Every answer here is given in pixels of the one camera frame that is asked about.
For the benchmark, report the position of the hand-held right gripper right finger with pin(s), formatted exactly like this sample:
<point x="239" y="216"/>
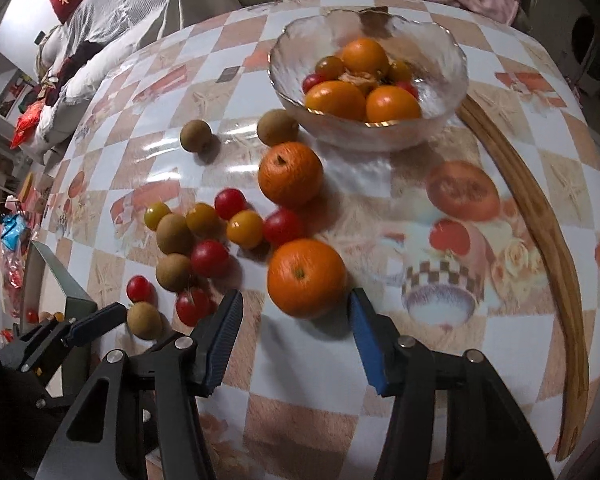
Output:
<point x="367" y="340"/>

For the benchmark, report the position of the yellow cherry tomato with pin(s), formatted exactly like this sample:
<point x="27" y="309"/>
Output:
<point x="401" y="71"/>
<point x="245" y="230"/>
<point x="202" y="220"/>
<point x="157" y="215"/>
<point x="329" y="66"/>

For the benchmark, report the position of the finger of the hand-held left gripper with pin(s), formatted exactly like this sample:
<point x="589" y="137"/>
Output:
<point x="95" y="324"/>
<point x="47" y="401"/>

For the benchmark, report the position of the long wooden paddle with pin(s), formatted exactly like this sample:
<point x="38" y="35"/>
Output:
<point x="545" y="240"/>

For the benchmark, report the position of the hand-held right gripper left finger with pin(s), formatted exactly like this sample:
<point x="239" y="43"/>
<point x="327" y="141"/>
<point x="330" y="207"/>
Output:
<point x="220" y="345"/>

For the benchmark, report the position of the dark clothes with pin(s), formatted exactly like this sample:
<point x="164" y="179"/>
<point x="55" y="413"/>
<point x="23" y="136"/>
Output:
<point x="75" y="70"/>

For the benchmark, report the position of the red cherry tomato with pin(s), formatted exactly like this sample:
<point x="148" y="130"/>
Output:
<point x="409" y="89"/>
<point x="283" y="227"/>
<point x="140" y="289"/>
<point x="209" y="258"/>
<point x="230" y="203"/>
<point x="312" y="82"/>
<point x="192" y="306"/>

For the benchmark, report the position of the orange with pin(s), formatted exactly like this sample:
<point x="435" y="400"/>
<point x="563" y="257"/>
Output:
<point x="335" y="101"/>
<point x="392" y="106"/>
<point x="365" y="55"/>
<point x="307" y="277"/>
<point x="290" y="175"/>

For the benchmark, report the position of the blue plastic bag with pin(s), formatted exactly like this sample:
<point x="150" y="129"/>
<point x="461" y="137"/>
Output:
<point x="14" y="230"/>

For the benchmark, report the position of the brown longan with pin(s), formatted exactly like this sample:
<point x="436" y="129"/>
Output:
<point x="173" y="271"/>
<point x="175" y="233"/>
<point x="144" y="321"/>

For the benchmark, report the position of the white duvet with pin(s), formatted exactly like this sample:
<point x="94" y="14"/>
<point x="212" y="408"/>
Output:
<point x="80" y="95"/>

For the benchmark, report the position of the grey striped quilt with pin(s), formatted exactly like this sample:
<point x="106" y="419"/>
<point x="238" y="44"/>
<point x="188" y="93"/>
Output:
<point x="125" y="10"/>

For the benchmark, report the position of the red packet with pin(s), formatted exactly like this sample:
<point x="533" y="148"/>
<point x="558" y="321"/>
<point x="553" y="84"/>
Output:
<point x="26" y="127"/>

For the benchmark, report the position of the clear glass bowl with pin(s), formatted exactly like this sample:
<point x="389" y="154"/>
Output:
<point x="435" y="110"/>

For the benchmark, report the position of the peeled orange segment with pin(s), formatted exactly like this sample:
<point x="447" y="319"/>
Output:
<point x="357" y="80"/>

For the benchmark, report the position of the brown kiwi left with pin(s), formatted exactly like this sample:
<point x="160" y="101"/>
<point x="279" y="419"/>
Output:
<point x="196" y="135"/>

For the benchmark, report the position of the brown kiwi by bowl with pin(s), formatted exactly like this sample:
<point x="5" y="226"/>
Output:
<point x="277" y="127"/>

